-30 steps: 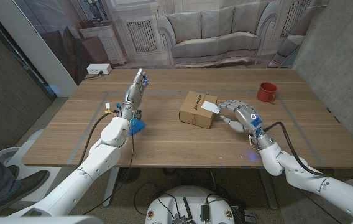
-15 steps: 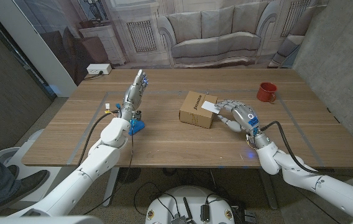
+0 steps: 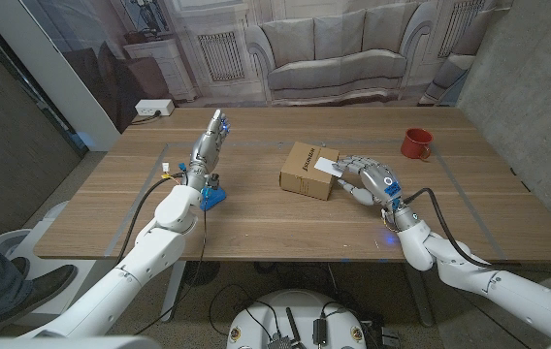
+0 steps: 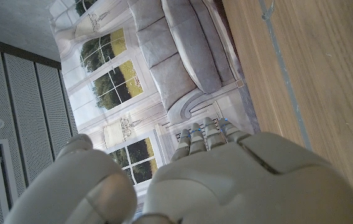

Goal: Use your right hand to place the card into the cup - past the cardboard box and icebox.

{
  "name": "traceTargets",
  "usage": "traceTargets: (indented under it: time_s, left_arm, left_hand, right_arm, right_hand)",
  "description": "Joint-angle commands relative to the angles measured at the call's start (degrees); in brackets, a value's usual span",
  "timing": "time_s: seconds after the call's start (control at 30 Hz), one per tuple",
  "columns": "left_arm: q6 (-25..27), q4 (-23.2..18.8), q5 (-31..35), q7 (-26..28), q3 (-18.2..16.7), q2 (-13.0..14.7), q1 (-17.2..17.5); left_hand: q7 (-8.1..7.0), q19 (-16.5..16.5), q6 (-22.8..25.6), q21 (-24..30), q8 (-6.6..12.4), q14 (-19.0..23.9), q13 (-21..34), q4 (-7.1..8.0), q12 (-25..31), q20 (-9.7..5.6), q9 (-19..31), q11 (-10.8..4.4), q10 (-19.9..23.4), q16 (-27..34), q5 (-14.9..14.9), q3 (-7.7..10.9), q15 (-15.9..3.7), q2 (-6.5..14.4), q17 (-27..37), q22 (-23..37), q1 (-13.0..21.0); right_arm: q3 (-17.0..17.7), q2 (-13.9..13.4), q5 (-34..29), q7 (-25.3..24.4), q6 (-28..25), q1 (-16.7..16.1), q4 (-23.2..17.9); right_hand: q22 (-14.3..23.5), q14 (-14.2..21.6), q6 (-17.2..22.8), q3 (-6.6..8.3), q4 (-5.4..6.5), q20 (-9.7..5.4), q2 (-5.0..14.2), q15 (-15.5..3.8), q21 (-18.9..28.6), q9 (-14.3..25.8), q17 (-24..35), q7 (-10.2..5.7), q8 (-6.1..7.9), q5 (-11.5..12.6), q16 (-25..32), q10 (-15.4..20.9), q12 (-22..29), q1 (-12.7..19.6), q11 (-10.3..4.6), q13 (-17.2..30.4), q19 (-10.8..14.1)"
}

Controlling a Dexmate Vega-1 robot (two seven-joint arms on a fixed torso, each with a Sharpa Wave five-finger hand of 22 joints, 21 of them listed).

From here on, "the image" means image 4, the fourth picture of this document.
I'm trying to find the printed sofa room backdrop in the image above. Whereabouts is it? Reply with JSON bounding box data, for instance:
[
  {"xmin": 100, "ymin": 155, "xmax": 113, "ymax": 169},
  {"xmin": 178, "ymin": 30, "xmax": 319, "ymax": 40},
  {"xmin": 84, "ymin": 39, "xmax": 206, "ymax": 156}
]
[{"xmin": 47, "ymin": 0, "xmax": 261, "ymax": 215}]

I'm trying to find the white ceiling vent slot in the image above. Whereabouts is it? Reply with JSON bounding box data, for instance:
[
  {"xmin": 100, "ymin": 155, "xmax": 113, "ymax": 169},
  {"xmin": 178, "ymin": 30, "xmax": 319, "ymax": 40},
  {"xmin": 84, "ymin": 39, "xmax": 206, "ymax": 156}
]
[{"xmin": 0, "ymin": 139, "xmax": 19, "ymax": 218}]

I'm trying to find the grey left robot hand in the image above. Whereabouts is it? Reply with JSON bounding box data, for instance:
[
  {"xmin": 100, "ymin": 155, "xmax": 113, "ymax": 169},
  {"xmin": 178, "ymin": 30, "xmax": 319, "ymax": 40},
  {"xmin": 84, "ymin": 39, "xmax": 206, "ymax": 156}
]
[{"xmin": 4, "ymin": 117, "xmax": 353, "ymax": 224}]

